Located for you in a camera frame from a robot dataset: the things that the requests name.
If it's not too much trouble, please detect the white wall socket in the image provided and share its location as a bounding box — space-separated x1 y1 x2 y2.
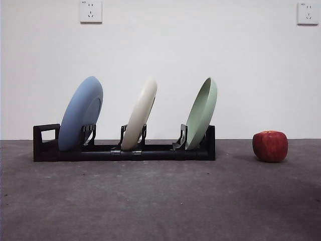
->
297 2 319 26
80 0 103 25

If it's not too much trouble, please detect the green plate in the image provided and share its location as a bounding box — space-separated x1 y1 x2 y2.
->
185 77 218 151

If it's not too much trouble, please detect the black plate rack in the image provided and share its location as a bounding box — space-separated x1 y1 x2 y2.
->
33 123 216 163

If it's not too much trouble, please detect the red apple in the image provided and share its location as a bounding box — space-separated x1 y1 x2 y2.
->
252 130 288 163

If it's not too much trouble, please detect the cream yellow plate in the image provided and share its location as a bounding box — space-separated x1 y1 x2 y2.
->
121 76 158 151

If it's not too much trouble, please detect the blue plate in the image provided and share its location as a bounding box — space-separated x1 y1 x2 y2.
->
58 76 104 152

